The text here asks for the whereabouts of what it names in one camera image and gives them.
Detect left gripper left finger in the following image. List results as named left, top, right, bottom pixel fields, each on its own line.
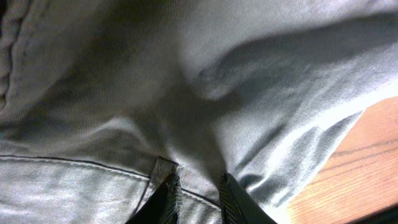
left=126, top=174, right=182, bottom=224

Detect grey shorts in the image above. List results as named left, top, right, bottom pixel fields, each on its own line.
left=1, top=0, right=397, bottom=223

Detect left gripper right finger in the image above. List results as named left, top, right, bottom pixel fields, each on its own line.
left=218, top=173, right=277, bottom=224

